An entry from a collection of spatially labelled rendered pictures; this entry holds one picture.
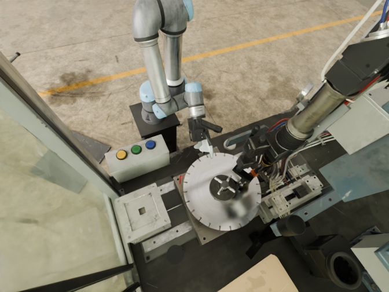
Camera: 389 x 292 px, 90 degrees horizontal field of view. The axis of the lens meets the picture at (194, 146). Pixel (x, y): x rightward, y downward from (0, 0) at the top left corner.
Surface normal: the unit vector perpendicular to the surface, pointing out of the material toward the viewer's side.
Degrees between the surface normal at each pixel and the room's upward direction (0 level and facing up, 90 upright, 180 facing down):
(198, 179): 0
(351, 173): 90
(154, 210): 0
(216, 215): 0
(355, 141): 90
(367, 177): 90
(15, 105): 90
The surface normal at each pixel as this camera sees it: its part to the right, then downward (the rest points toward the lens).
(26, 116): 0.43, 0.81
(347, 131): -0.90, 0.34
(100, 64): 0.08, -0.48
